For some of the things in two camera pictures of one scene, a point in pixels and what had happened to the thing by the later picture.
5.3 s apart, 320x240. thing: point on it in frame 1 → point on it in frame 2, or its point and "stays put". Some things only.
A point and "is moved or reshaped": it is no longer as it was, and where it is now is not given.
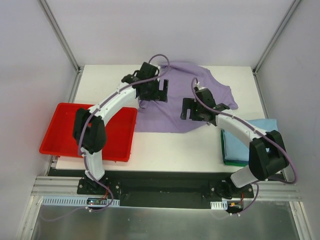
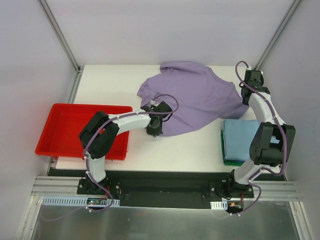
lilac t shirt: x=165 y=116 is moved or reshaped
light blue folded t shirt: x=236 y=149 stays put
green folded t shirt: x=230 y=162 stays put
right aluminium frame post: x=255 y=69 stays put
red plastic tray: x=58 y=139 stays put
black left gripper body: x=155 y=93 → x=163 y=107
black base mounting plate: x=161 y=188 stays put
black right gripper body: x=192 y=111 → x=245 y=95
